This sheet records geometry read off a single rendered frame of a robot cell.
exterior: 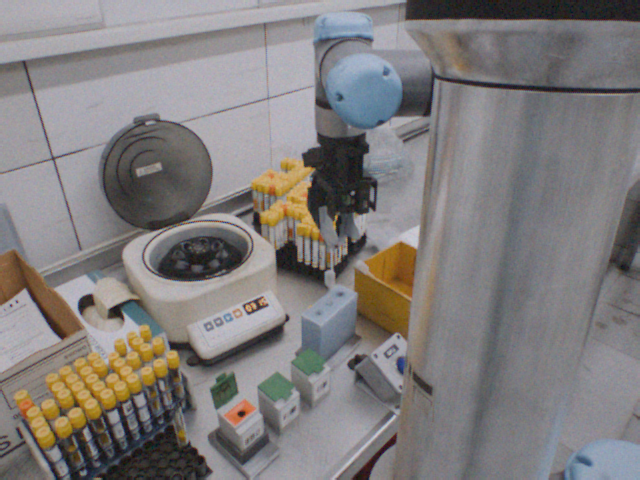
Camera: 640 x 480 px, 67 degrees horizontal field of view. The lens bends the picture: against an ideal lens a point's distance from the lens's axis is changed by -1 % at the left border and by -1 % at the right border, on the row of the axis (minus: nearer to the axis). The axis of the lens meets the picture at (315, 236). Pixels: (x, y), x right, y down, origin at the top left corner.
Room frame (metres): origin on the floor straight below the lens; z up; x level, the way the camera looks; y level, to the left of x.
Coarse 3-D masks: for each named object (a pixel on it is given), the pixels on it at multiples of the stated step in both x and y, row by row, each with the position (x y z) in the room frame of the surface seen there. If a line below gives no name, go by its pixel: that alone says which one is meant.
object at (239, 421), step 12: (240, 396) 0.45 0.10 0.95; (228, 408) 0.43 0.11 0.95; (240, 408) 0.43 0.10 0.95; (252, 408) 0.43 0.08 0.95; (228, 420) 0.41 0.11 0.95; (240, 420) 0.41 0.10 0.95; (252, 420) 0.41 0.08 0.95; (228, 432) 0.41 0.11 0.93; (240, 432) 0.39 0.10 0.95; (252, 432) 0.40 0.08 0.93; (240, 444) 0.39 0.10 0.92
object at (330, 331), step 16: (336, 288) 0.65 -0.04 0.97; (320, 304) 0.61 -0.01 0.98; (336, 304) 0.61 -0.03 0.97; (352, 304) 0.63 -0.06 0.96; (304, 320) 0.58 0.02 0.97; (320, 320) 0.57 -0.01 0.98; (336, 320) 0.59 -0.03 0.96; (352, 320) 0.63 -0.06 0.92; (304, 336) 0.58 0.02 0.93; (320, 336) 0.56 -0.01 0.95; (336, 336) 0.59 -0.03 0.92; (352, 336) 0.63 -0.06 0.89; (320, 352) 0.56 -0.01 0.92; (336, 352) 0.59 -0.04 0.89
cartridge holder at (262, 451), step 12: (216, 432) 0.42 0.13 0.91; (264, 432) 0.42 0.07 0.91; (216, 444) 0.42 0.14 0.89; (228, 444) 0.40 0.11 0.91; (252, 444) 0.40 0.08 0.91; (264, 444) 0.41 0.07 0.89; (228, 456) 0.40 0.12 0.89; (240, 456) 0.39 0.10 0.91; (252, 456) 0.40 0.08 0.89; (264, 456) 0.40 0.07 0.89; (276, 456) 0.40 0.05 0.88; (240, 468) 0.38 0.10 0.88; (252, 468) 0.38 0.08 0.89
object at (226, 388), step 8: (224, 376) 0.44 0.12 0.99; (232, 376) 0.45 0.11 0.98; (216, 384) 0.43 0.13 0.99; (224, 384) 0.44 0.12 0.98; (232, 384) 0.45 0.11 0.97; (216, 392) 0.43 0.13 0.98; (224, 392) 0.44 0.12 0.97; (232, 392) 0.44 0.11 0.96; (216, 400) 0.43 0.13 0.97; (224, 400) 0.43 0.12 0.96; (216, 408) 0.42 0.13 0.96
